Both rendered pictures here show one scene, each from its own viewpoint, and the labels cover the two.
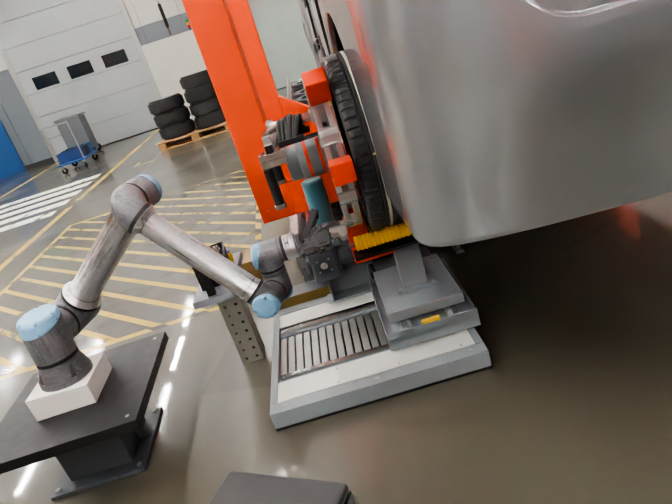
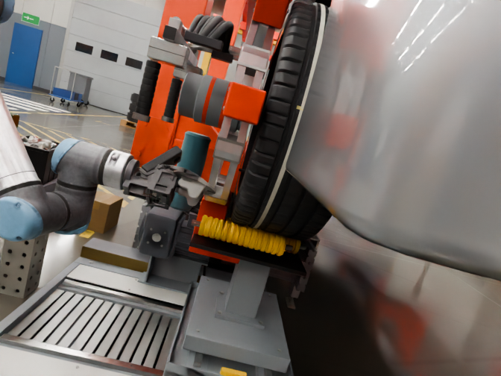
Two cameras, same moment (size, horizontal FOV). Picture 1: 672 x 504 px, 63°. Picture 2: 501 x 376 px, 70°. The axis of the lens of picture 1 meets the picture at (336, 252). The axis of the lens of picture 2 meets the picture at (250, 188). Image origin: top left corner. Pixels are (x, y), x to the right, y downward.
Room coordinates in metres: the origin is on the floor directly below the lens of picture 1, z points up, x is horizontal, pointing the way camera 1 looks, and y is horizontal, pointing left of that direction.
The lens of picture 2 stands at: (0.93, -0.08, 0.80)
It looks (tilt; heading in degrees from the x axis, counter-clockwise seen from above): 9 degrees down; 354
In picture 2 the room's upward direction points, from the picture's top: 16 degrees clockwise
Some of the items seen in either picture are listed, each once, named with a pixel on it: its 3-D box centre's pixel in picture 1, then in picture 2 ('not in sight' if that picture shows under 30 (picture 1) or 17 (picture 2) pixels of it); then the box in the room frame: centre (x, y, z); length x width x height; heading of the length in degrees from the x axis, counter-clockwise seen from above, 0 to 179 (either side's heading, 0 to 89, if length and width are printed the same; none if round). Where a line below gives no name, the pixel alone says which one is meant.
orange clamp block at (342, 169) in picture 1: (342, 170); (244, 104); (1.72, -0.10, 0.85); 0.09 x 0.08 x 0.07; 178
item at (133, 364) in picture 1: (95, 423); not in sight; (1.85, 1.11, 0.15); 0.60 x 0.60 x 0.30; 1
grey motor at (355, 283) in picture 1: (354, 261); (191, 253); (2.35, -0.07, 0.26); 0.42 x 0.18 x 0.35; 88
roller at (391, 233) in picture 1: (385, 235); (242, 235); (1.91, -0.20, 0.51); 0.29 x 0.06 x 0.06; 88
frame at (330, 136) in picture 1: (332, 151); (241, 110); (2.04, -0.10, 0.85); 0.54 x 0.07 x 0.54; 178
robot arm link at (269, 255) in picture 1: (268, 253); (84, 162); (1.82, 0.23, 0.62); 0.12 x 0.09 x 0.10; 88
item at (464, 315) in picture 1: (419, 300); (231, 336); (2.03, -0.27, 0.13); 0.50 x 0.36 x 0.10; 178
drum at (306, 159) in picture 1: (314, 157); (218, 103); (2.04, -0.03, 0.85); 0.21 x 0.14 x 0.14; 88
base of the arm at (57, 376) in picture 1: (61, 365); not in sight; (1.85, 1.10, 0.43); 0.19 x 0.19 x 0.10
